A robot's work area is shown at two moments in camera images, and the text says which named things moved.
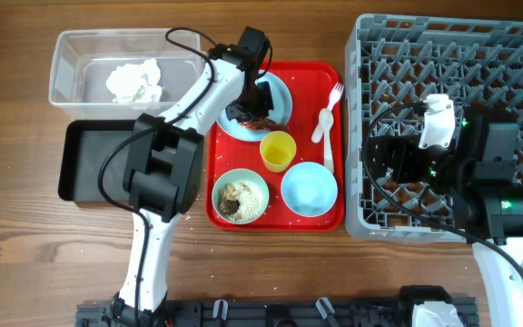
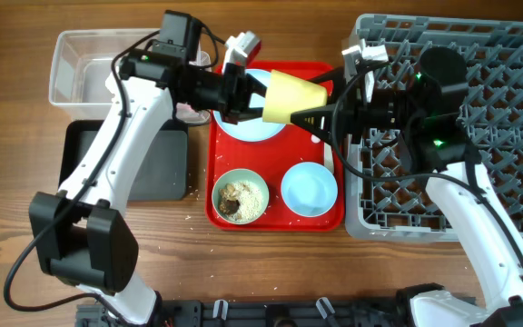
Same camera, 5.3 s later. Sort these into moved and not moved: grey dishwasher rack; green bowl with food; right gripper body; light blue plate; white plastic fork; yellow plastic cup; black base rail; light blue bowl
Moved: yellow plastic cup; white plastic fork; right gripper body
Not moved: light blue plate; light blue bowl; grey dishwasher rack; black base rail; green bowl with food
